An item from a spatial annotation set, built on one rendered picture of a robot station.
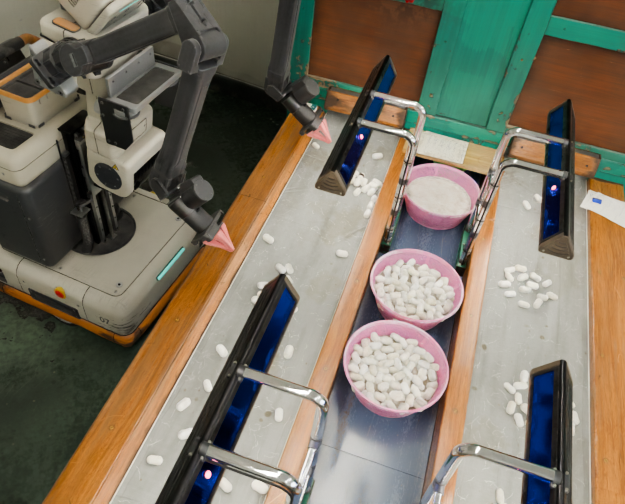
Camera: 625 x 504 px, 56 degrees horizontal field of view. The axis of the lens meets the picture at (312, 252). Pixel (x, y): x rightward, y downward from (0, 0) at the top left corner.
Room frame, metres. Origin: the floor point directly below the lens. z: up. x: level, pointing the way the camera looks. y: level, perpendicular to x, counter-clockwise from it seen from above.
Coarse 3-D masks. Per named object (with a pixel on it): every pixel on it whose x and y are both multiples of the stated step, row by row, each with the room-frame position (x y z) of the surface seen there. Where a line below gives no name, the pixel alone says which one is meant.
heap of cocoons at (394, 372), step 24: (384, 336) 0.92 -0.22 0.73; (360, 360) 0.83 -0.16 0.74; (384, 360) 0.84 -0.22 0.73; (408, 360) 0.85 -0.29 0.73; (432, 360) 0.86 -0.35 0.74; (360, 384) 0.76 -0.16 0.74; (384, 384) 0.77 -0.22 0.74; (408, 384) 0.78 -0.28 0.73; (432, 384) 0.79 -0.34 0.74; (408, 408) 0.71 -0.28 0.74
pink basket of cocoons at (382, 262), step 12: (396, 252) 1.20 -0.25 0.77; (408, 252) 1.21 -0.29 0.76; (420, 252) 1.22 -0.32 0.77; (384, 264) 1.17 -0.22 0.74; (432, 264) 1.20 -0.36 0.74; (444, 264) 1.18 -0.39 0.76; (372, 276) 1.10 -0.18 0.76; (444, 276) 1.16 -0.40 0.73; (456, 276) 1.14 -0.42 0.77; (372, 288) 1.05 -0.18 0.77; (456, 288) 1.11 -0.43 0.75; (456, 300) 1.07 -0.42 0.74; (384, 312) 1.01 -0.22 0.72; (420, 324) 0.97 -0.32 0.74; (432, 324) 0.98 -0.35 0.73
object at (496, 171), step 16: (512, 128) 1.39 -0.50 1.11; (560, 144) 1.36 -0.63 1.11; (496, 160) 1.39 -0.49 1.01; (512, 160) 1.24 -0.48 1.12; (496, 176) 1.24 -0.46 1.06; (560, 176) 1.21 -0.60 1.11; (480, 192) 1.39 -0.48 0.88; (480, 208) 1.25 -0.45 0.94; (480, 224) 1.24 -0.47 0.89; (464, 240) 1.34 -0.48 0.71; (464, 256) 1.24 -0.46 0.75
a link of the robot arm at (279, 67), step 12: (288, 0) 1.57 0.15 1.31; (300, 0) 1.59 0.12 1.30; (288, 12) 1.57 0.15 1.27; (276, 24) 1.58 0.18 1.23; (288, 24) 1.57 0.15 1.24; (276, 36) 1.58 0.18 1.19; (288, 36) 1.57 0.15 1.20; (276, 48) 1.58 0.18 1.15; (288, 48) 1.58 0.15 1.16; (276, 60) 1.59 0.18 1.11; (288, 60) 1.59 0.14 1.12; (276, 72) 1.58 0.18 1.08; (288, 72) 1.62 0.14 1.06; (264, 84) 1.59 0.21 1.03; (276, 84) 1.58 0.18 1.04
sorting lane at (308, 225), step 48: (384, 144) 1.76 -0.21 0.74; (288, 192) 1.43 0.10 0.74; (288, 240) 1.22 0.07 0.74; (336, 240) 1.24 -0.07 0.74; (240, 288) 1.01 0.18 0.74; (336, 288) 1.06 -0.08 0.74; (288, 336) 0.87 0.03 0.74; (192, 384) 0.70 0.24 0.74; (288, 432) 0.61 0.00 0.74; (144, 480) 0.46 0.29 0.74; (240, 480) 0.49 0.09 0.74
